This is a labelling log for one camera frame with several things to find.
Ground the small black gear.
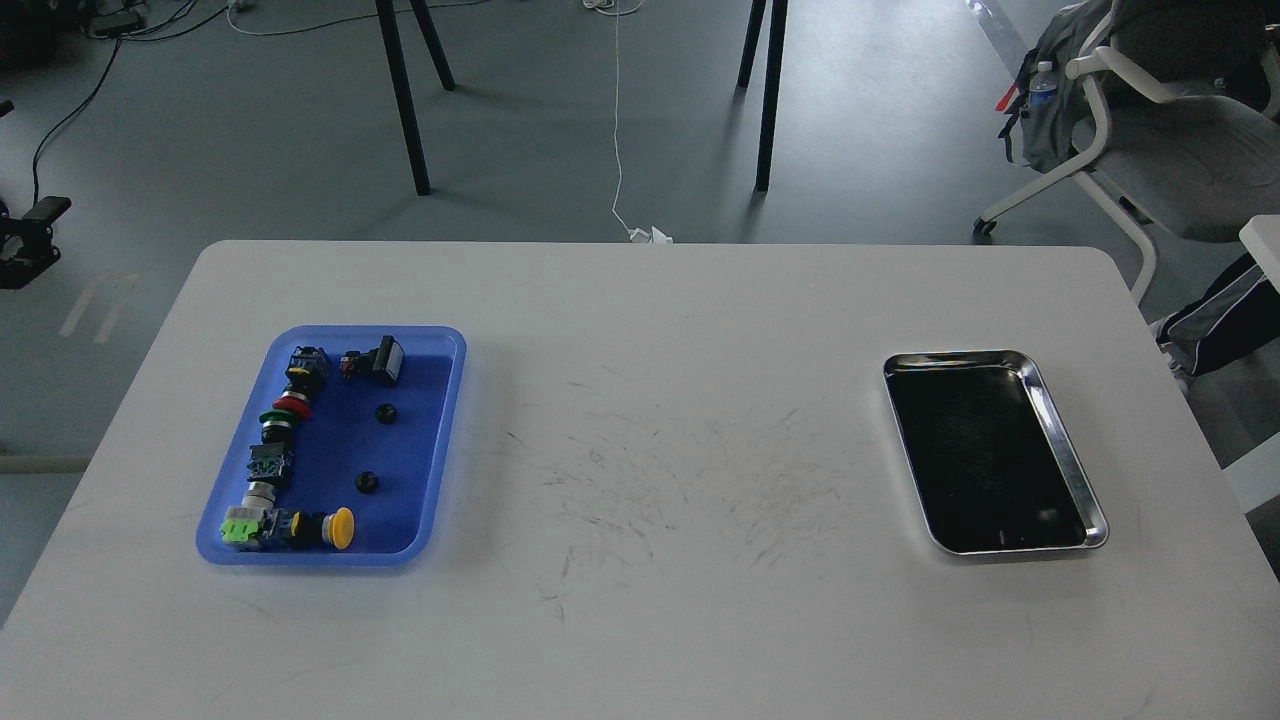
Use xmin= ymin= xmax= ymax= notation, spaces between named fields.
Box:
xmin=353 ymin=470 xmax=381 ymax=495
xmin=374 ymin=404 xmax=399 ymax=425

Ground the blue plastic tray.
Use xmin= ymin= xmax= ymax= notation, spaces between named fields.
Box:
xmin=195 ymin=325 xmax=466 ymax=568

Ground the black table leg left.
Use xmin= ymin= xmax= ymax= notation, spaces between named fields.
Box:
xmin=374 ymin=1 xmax=456 ymax=197

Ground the black table leg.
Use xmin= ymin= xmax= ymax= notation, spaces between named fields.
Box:
xmin=736 ymin=1 xmax=790 ymax=193
xmin=374 ymin=1 xmax=456 ymax=197

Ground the black table leg right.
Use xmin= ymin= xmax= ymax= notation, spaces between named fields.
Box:
xmin=736 ymin=1 xmax=790 ymax=193

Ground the steel tray black inside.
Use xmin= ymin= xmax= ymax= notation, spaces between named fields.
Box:
xmin=882 ymin=348 xmax=1110 ymax=559

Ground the grey backpack with bottle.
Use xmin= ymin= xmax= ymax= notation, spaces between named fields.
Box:
xmin=997 ymin=1 xmax=1112 ymax=173

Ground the white office chair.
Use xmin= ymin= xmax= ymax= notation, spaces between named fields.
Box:
xmin=973 ymin=1 xmax=1279 ymax=302

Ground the black clamp on floor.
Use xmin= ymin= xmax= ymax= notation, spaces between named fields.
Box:
xmin=1 ymin=196 xmax=72 ymax=290

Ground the black selector switch part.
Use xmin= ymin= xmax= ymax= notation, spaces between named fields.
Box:
xmin=339 ymin=334 xmax=404 ymax=387

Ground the red mushroom button switch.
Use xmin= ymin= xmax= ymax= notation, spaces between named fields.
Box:
xmin=271 ymin=346 xmax=332 ymax=420

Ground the white floor cable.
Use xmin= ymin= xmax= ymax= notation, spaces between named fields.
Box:
xmin=582 ymin=0 xmax=675 ymax=245

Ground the green button switch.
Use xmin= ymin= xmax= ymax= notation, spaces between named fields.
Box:
xmin=246 ymin=409 xmax=301 ymax=501

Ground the yellow mushroom button switch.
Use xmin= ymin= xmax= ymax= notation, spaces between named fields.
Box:
xmin=260 ymin=507 xmax=356 ymax=551

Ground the bright green switch block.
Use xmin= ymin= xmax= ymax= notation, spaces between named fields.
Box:
xmin=218 ymin=505 xmax=270 ymax=552

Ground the black floor cable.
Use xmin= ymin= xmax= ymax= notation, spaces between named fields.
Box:
xmin=29 ymin=0 xmax=230 ymax=206

